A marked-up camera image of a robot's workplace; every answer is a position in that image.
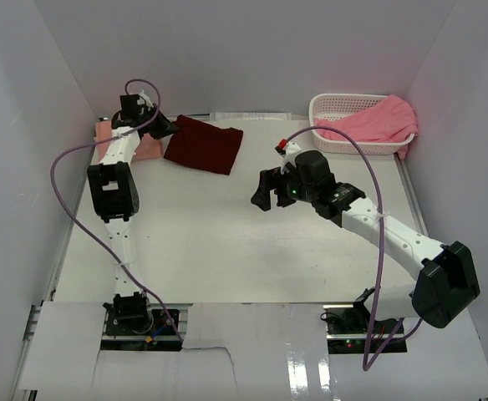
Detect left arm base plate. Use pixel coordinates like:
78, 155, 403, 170
100, 309, 182, 352

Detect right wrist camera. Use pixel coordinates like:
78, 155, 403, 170
275, 140, 302, 174

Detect dark red t shirt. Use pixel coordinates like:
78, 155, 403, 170
164, 115, 243, 175

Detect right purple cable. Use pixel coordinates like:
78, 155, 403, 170
284, 126, 423, 372

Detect white paper sheets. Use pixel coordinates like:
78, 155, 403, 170
209, 112, 292, 121

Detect pink t shirt in basket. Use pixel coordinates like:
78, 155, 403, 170
313, 93, 419, 160

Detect white plastic basket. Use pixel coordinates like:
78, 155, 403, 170
308, 93, 415, 155

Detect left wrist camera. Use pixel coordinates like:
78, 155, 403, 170
137, 90, 154, 110

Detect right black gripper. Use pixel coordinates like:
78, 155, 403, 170
252, 164, 317, 212

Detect purple cable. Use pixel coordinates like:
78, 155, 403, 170
49, 79, 185, 342
284, 126, 423, 372

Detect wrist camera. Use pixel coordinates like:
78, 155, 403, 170
275, 140, 302, 174
137, 90, 154, 110

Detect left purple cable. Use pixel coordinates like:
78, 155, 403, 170
49, 79, 185, 342

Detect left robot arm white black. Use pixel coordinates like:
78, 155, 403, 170
87, 93, 177, 334

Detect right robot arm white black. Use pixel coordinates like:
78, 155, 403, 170
251, 150, 480, 333

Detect folded salmon pink t shirt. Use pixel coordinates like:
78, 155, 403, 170
94, 120, 164, 164

